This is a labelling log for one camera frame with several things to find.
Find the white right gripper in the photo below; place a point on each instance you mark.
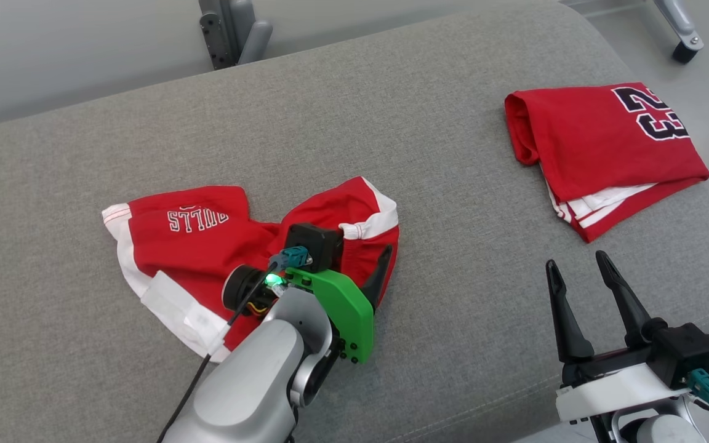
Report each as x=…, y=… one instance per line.
x=613, y=391

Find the grey caster leg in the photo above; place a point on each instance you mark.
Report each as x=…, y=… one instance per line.
x=677, y=18

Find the red white basketball jersey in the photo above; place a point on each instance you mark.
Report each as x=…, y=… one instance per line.
x=588, y=147

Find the red white basketball shorts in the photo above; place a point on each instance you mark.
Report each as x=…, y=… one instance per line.
x=194, y=252

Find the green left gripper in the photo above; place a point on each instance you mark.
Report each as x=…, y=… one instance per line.
x=348, y=314

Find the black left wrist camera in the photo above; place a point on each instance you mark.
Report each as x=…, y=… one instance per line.
x=317, y=243

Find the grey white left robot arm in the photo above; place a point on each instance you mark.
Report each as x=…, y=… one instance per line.
x=250, y=381

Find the grey fabric sofa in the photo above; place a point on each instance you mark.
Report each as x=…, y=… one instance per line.
x=422, y=154

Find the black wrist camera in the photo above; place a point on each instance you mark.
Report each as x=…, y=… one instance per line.
x=690, y=354
x=317, y=243

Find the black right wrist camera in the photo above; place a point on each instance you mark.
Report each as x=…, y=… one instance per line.
x=690, y=354

